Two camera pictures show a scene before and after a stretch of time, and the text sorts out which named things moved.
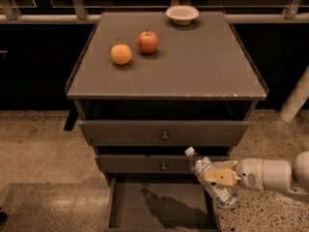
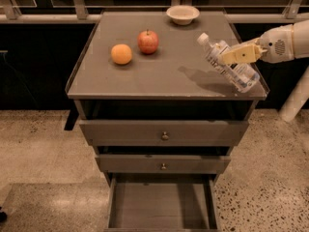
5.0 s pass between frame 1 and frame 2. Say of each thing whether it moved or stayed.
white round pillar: stayed
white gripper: moved
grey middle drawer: stayed
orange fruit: stayed
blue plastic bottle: moved
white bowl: stayed
